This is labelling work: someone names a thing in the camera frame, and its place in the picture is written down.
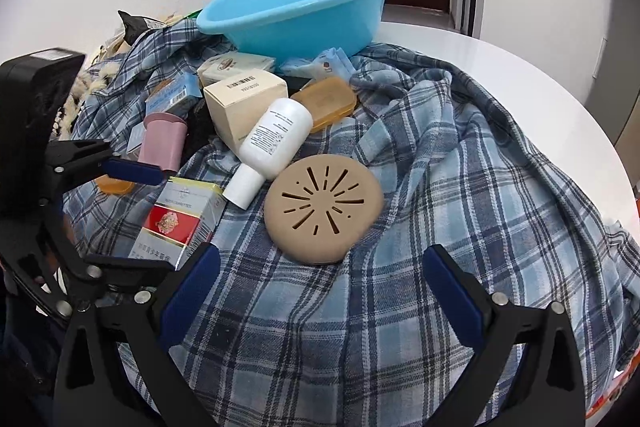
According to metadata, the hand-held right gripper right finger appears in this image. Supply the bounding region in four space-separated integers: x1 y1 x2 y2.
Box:
422 244 587 427

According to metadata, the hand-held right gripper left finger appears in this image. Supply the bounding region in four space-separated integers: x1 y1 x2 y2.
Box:
52 244 222 427

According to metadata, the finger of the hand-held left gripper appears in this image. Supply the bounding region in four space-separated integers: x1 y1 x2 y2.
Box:
47 139 166 190
82 256 173 294

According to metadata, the amber soap box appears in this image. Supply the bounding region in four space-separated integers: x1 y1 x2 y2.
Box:
290 77 358 134
95 174 136 196

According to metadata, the red white cigarette box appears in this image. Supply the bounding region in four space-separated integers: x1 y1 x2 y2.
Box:
128 177 224 270

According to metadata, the beige box with barcode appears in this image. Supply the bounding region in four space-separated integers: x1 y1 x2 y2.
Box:
203 69 289 156

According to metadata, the white lotion bottle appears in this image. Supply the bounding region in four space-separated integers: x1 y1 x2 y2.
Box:
222 98 314 210

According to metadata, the tan round perforated disc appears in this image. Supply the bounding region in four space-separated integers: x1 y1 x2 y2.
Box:
264 155 385 264

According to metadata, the blue plastic basin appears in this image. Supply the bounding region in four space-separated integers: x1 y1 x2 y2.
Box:
196 0 404 66

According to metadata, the grey blue cigarette box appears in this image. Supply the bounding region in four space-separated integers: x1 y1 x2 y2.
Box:
125 127 147 158

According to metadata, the pink plastic cup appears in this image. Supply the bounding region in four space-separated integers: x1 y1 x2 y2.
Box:
137 113 188 172

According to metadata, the black white furry crochet piece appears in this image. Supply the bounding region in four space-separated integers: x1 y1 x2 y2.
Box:
52 62 121 140

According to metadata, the light blue barcode box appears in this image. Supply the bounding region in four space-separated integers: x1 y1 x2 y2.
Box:
145 72 203 118

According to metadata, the blue plaid shirt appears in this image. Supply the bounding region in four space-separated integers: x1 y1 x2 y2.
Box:
62 19 640 427

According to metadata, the black plastic bag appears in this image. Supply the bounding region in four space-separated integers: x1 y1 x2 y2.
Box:
117 10 166 45

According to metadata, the small cream box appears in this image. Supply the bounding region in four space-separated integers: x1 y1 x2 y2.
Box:
197 53 276 86

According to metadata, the light blue tissue packet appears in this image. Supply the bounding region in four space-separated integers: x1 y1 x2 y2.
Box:
279 47 357 81

